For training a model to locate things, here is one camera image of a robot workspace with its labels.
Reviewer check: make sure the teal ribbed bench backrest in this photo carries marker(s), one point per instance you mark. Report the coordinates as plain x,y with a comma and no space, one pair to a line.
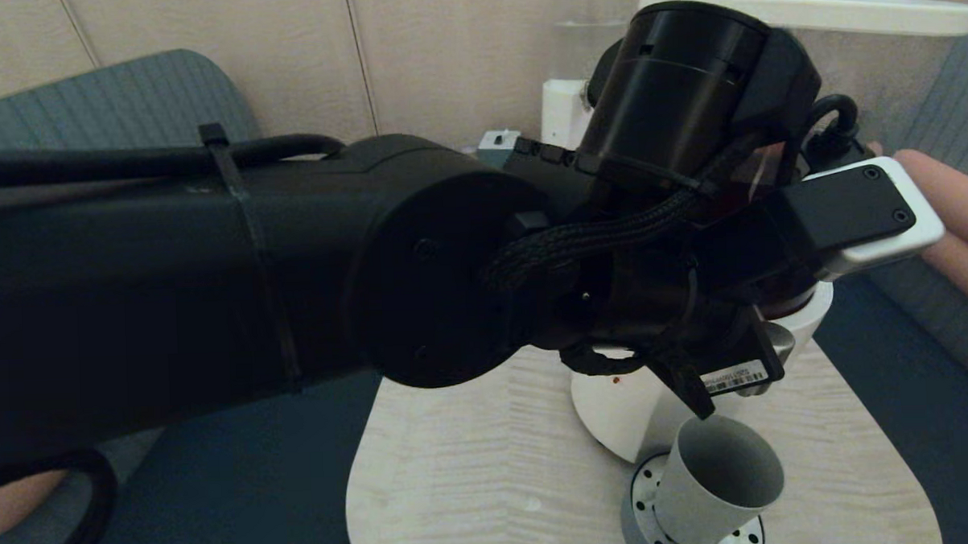
961,102
124,99

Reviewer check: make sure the grey plastic cup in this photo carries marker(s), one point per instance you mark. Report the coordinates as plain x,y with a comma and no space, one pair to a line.
701,498

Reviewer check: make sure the large perforated metal drip tray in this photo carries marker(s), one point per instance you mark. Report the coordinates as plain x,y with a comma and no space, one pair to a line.
639,512

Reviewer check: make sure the white dispenser lid blue knob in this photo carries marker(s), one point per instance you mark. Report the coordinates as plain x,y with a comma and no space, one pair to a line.
845,10

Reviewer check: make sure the small water dispenser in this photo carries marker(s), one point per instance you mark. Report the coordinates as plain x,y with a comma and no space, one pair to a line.
559,108

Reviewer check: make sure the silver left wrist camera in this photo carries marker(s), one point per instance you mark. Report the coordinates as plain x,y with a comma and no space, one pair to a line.
852,207

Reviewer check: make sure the small grey box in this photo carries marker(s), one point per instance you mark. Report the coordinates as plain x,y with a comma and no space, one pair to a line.
491,143

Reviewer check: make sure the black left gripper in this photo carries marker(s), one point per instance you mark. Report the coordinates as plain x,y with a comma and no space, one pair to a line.
724,344

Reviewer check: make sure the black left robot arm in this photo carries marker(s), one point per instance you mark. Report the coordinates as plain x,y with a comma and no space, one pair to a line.
210,273

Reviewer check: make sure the steel dispenser tap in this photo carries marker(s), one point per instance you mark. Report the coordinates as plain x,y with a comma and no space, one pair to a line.
780,344

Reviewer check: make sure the tea dispenser with white base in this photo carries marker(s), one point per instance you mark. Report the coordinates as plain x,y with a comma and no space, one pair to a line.
618,420

